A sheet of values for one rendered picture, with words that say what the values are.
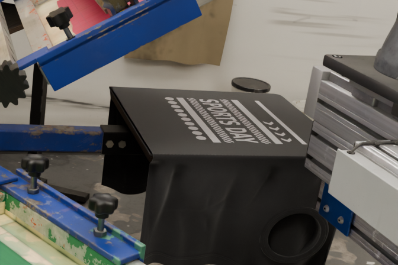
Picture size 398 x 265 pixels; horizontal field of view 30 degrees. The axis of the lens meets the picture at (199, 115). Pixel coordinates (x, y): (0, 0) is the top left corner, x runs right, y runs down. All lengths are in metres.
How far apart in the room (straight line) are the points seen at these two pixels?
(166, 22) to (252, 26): 2.63
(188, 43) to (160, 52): 0.15
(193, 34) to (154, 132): 2.17
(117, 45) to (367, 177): 0.54
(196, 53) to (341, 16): 0.86
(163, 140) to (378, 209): 0.70
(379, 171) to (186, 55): 2.83
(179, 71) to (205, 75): 0.15
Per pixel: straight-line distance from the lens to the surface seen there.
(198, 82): 3.95
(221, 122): 1.76
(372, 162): 1.05
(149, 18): 1.34
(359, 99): 1.23
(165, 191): 1.56
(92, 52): 1.33
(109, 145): 1.70
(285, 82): 4.14
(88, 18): 1.59
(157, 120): 1.71
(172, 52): 3.81
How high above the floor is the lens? 1.52
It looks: 19 degrees down
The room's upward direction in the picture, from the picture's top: 9 degrees clockwise
